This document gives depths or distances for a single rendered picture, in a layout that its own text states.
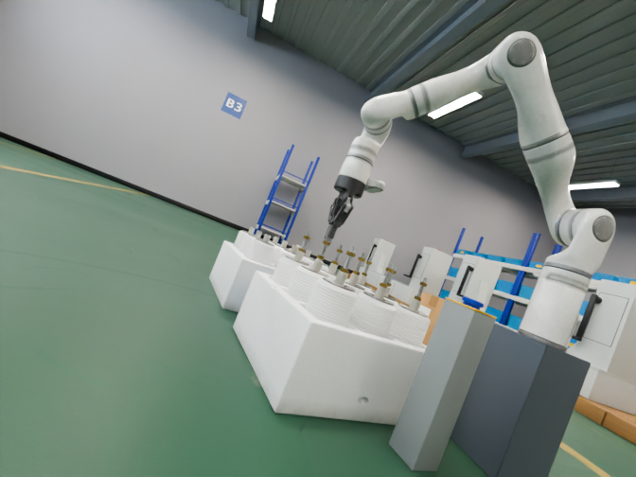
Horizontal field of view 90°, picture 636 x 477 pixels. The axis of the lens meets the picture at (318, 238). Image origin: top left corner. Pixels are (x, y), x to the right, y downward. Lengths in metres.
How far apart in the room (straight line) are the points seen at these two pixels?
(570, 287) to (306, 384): 0.61
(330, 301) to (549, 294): 0.50
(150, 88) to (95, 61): 0.96
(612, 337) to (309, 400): 2.17
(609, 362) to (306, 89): 6.56
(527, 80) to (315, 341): 0.69
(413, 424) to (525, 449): 0.27
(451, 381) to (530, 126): 0.57
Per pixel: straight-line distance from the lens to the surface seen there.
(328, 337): 0.63
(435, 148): 8.47
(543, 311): 0.89
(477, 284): 3.45
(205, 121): 7.08
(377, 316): 0.73
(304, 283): 0.76
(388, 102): 0.83
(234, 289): 1.12
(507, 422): 0.87
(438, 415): 0.70
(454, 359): 0.67
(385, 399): 0.80
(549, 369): 0.86
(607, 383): 2.63
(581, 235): 0.91
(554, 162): 0.89
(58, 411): 0.56
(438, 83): 0.86
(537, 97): 0.87
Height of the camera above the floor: 0.31
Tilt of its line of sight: 1 degrees up
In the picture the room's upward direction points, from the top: 22 degrees clockwise
